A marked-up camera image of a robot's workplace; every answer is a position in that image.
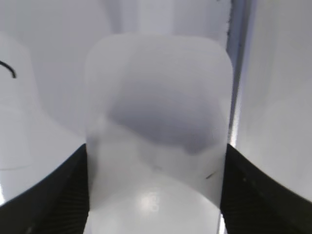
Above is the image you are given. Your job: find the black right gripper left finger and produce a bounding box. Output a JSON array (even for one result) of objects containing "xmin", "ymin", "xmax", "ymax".
[{"xmin": 0, "ymin": 144, "xmax": 90, "ymax": 234}]

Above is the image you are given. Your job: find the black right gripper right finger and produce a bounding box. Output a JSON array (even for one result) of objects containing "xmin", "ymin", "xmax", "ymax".
[{"xmin": 220, "ymin": 145, "xmax": 312, "ymax": 234}]

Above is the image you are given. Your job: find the white rectangular board eraser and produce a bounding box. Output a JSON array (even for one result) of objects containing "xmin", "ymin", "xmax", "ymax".
[{"xmin": 85, "ymin": 34, "xmax": 233, "ymax": 234}]

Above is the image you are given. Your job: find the white board with grey frame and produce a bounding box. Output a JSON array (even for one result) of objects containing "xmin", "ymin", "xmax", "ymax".
[{"xmin": 0, "ymin": 0, "xmax": 249, "ymax": 205}]

